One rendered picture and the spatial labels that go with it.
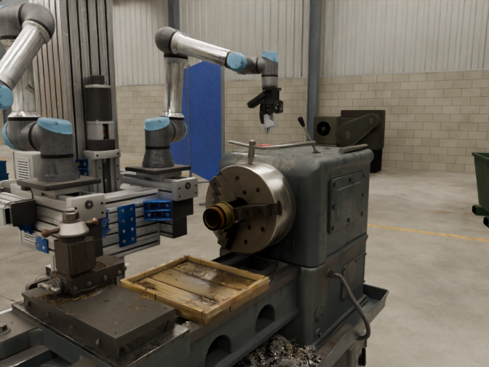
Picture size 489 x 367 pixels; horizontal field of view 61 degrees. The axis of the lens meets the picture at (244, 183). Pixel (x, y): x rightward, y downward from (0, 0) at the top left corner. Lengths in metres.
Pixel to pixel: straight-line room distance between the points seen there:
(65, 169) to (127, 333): 0.89
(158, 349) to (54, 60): 1.37
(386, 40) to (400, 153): 2.91
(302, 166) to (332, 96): 10.44
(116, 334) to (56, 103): 1.27
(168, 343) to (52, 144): 0.96
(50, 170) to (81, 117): 0.35
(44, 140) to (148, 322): 0.94
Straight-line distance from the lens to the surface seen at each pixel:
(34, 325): 1.17
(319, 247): 1.52
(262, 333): 1.43
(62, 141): 1.68
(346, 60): 11.93
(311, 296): 1.58
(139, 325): 0.95
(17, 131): 1.78
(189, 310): 1.16
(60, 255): 1.11
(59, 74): 1.95
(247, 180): 1.40
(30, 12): 1.74
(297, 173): 1.47
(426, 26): 11.61
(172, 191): 1.88
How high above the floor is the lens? 1.41
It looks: 10 degrees down
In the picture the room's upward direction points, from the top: straight up
